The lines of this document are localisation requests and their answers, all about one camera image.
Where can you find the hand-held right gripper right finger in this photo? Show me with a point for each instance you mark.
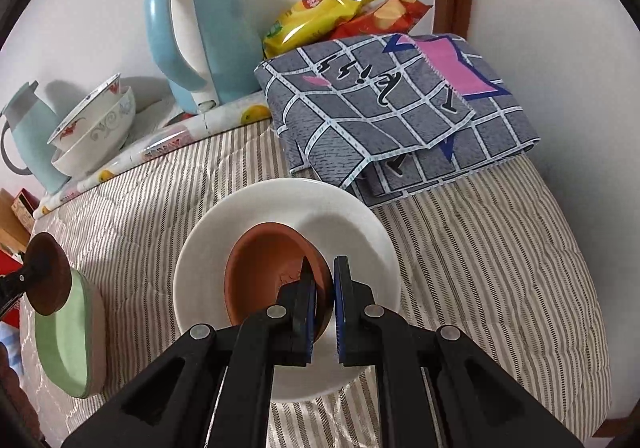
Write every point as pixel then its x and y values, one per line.
pixel 341 318

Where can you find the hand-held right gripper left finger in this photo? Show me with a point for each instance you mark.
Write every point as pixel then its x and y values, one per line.
pixel 311 333

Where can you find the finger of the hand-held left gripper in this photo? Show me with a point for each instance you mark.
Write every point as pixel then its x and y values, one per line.
pixel 22 275

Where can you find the small brown bowl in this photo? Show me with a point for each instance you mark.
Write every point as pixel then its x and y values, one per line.
pixel 50 278
pixel 260 273

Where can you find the green plate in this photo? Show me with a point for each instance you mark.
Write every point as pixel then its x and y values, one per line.
pixel 65 343

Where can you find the brown paper bag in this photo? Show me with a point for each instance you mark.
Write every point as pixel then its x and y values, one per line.
pixel 7 223

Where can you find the brown printed box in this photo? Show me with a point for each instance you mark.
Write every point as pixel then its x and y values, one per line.
pixel 22 208

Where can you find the light blue thermos jug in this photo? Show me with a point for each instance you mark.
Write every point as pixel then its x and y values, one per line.
pixel 30 128

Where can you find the striped grey tablecloth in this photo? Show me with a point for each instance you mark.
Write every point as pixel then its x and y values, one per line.
pixel 475 253

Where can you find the large floral white bowl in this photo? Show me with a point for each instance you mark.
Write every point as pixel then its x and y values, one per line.
pixel 100 138

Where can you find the blue patterned white bowl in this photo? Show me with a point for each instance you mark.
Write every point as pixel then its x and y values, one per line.
pixel 85 113

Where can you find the folded grey checked cloth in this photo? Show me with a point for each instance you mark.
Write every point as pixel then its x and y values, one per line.
pixel 375 103

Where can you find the rolled floral plastic sheet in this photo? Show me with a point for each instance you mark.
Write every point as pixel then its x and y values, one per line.
pixel 215 120

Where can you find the red snack bag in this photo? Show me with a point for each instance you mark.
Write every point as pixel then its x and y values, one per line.
pixel 390 18

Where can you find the yellow snack bag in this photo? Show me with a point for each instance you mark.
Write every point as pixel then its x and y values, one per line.
pixel 320 13

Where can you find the light blue electric kettle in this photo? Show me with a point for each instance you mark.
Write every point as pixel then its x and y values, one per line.
pixel 215 28

